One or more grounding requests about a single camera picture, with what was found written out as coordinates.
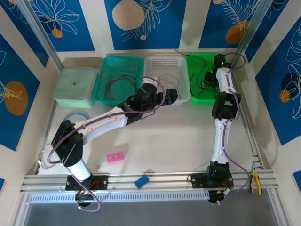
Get black wire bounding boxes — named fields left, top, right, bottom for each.
left=190, top=72, right=219, bottom=99
left=197, top=62, right=207, bottom=82

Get red wire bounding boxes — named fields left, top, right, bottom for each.
left=110, top=79, right=138, bottom=101
left=105, top=74, right=132, bottom=95
left=109, top=76, right=140, bottom=101
left=107, top=74, right=139, bottom=97

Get blue wire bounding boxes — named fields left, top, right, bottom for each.
left=158, top=74, right=181, bottom=99

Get black twisted cable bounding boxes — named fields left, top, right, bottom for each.
left=174, top=48, right=214, bottom=71

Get green plastic basket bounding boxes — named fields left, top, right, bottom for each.
left=185, top=53, right=236, bottom=106

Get white plastic basket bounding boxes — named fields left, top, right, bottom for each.
left=143, top=55, right=191, bottom=106

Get teal plastic basket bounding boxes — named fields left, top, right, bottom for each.
left=92, top=56, right=144, bottom=108

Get pink pill box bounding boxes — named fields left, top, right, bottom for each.
left=106, top=152, right=125, bottom=163

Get blue stethoscope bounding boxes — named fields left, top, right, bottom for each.
left=37, top=111, right=90, bottom=170

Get pale green lidded container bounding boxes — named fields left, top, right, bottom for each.
left=52, top=67, right=98, bottom=109

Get blue sponge block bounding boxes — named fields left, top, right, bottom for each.
left=134, top=174, right=150, bottom=189

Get yellow and black pliers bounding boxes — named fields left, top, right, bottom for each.
left=250, top=172, right=263, bottom=195

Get aluminium frame post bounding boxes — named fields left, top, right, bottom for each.
left=17, top=0, right=63, bottom=71
left=230, top=0, right=271, bottom=70

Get aluminium side rail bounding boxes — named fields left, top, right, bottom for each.
left=35, top=101, right=58, bottom=176
left=231, top=67, right=276, bottom=174

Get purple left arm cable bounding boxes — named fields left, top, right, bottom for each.
left=48, top=76, right=166, bottom=212

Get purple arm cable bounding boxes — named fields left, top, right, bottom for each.
left=48, top=76, right=166, bottom=212
left=221, top=52, right=250, bottom=204

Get long aluminium frame rail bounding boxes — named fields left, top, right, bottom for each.
left=22, top=171, right=276, bottom=193

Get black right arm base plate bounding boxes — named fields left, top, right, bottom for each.
left=190, top=173, right=234, bottom=189

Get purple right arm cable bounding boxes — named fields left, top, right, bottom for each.
left=221, top=52, right=250, bottom=204

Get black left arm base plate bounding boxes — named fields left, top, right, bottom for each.
left=65, top=175, right=109, bottom=191

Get white slotted cable duct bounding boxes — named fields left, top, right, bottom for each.
left=29, top=190, right=210, bottom=204

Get black electronics module with wires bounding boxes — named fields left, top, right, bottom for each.
left=74, top=188, right=96, bottom=209
left=208, top=188, right=235, bottom=206

